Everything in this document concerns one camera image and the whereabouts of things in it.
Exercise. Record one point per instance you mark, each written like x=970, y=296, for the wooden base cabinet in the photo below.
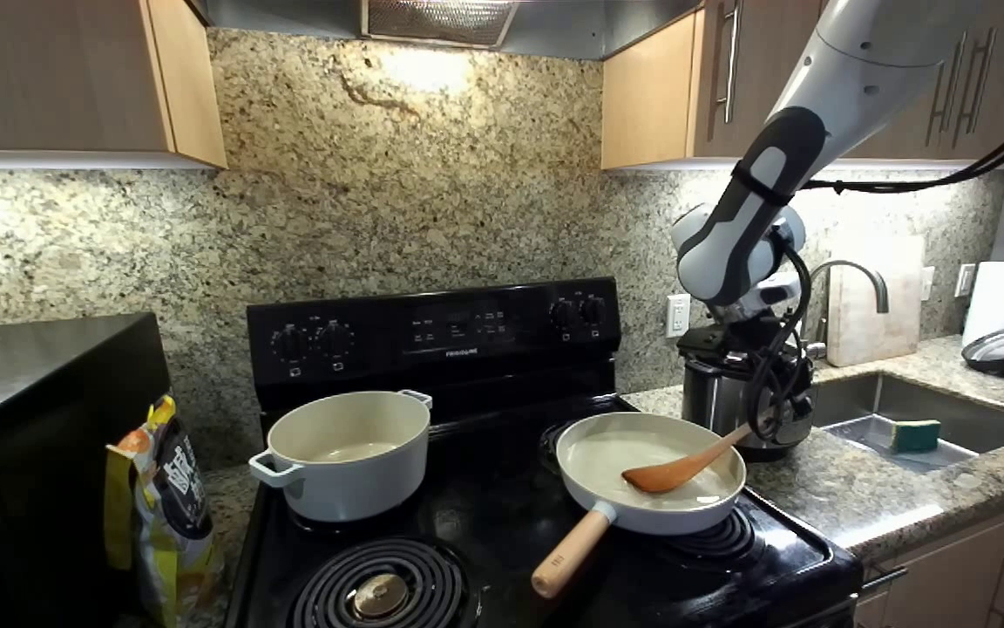
x=965, y=569

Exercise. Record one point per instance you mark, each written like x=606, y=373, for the steel kitchen sink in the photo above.
x=941, y=413

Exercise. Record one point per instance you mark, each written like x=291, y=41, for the wooden cooking spatula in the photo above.
x=677, y=471

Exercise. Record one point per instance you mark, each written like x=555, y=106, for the wooden upper cabinet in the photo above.
x=662, y=93
x=59, y=72

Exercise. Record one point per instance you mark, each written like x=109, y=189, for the black microwave oven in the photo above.
x=37, y=466

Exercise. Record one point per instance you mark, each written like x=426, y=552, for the green yellow sponge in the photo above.
x=913, y=436

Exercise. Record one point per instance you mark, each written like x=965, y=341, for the stainless steel pressure cooker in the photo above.
x=704, y=395

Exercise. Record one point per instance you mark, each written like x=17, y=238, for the white wall outlet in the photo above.
x=677, y=315
x=963, y=281

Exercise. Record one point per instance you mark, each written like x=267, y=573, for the pale cutting board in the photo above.
x=890, y=332

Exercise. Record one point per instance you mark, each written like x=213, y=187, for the black electric stove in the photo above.
x=478, y=336

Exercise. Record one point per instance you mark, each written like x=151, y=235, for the steel range hood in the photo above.
x=443, y=22

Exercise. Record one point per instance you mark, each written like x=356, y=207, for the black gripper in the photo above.
x=732, y=351

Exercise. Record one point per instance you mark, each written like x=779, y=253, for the yellow black snack bag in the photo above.
x=170, y=501

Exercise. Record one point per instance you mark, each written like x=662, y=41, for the chrome sink faucet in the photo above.
x=861, y=268

